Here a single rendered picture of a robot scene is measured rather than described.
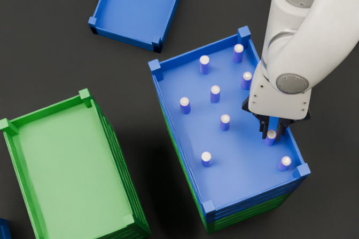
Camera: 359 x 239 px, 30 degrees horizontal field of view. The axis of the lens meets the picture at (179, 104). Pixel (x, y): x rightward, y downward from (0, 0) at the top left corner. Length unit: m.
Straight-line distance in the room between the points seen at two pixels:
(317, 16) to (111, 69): 1.02
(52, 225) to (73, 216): 0.05
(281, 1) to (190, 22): 0.92
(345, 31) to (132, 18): 1.05
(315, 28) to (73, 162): 0.73
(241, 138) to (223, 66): 0.15
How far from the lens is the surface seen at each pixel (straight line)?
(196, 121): 1.29
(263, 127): 1.21
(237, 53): 1.27
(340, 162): 1.80
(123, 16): 1.90
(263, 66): 1.08
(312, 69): 0.94
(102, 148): 1.46
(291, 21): 0.98
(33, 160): 1.49
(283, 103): 1.13
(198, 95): 1.31
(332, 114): 1.82
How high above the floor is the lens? 1.74
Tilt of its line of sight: 75 degrees down
